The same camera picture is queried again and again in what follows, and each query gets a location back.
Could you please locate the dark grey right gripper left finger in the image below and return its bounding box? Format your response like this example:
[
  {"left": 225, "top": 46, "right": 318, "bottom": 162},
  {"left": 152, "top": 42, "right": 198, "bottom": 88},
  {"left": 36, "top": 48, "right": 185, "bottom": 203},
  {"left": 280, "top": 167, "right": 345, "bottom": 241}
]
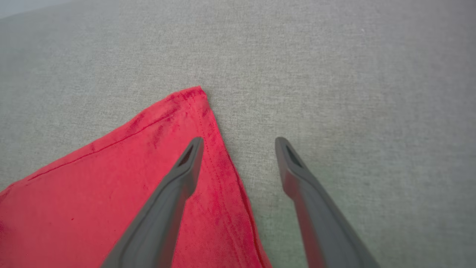
[{"left": 100, "top": 137, "right": 205, "bottom": 268}]

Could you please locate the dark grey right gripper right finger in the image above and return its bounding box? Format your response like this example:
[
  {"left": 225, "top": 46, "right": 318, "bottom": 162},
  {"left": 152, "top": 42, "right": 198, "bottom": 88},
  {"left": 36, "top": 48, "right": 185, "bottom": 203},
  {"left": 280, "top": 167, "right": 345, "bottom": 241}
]
[{"left": 275, "top": 137, "right": 380, "bottom": 268}]

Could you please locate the red garment with white trim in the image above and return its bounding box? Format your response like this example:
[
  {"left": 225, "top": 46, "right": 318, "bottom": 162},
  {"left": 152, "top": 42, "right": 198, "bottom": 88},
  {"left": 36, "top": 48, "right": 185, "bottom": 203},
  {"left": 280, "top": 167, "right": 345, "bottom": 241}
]
[{"left": 0, "top": 86, "right": 273, "bottom": 268}]

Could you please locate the grey fabric sofa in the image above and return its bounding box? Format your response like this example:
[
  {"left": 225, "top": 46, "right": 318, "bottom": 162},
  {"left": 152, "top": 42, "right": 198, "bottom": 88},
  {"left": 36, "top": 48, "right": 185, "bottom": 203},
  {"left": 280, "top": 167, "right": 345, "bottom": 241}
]
[{"left": 0, "top": 0, "right": 476, "bottom": 268}]

